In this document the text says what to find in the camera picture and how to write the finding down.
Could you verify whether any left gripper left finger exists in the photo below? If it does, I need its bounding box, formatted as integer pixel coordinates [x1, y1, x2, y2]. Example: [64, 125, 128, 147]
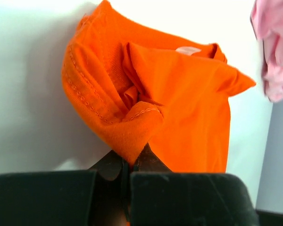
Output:
[89, 150, 130, 221]

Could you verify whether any pink t shirt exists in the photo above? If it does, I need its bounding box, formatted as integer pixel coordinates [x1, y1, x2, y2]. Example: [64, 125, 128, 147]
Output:
[250, 0, 283, 103]

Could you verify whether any orange t shirt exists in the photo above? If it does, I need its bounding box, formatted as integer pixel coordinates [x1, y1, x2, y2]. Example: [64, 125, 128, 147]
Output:
[61, 0, 255, 173]

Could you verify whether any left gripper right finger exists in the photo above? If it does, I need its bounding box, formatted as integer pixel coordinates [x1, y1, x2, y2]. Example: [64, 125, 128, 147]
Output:
[133, 144, 171, 172]

